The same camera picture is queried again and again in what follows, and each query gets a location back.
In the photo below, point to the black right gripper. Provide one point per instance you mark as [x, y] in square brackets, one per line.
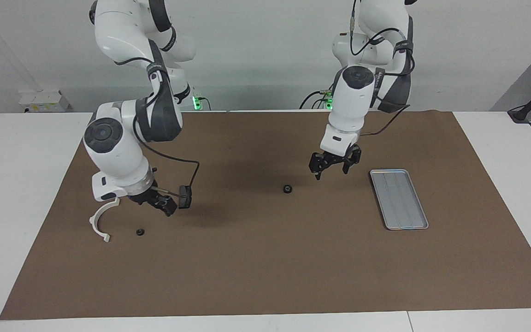
[144, 197]

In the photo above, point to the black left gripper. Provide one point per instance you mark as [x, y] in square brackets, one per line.
[337, 156]

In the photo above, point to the small black bearing gear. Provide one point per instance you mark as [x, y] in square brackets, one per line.
[139, 232]

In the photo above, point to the black bearing gear white centre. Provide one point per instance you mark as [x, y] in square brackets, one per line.
[287, 189]

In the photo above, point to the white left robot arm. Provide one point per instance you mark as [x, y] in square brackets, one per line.
[353, 101]

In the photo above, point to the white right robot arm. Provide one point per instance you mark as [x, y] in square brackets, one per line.
[113, 152]

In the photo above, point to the silver metal tray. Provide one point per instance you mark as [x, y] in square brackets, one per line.
[399, 200]

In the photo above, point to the short grey brake pad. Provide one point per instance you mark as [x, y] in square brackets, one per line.
[185, 197]

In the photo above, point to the brown table mat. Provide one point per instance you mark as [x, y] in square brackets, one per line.
[265, 258]

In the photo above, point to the white power box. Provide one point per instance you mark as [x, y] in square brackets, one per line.
[44, 101]

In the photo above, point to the white curved plastic bracket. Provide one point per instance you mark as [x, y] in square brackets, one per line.
[92, 221]

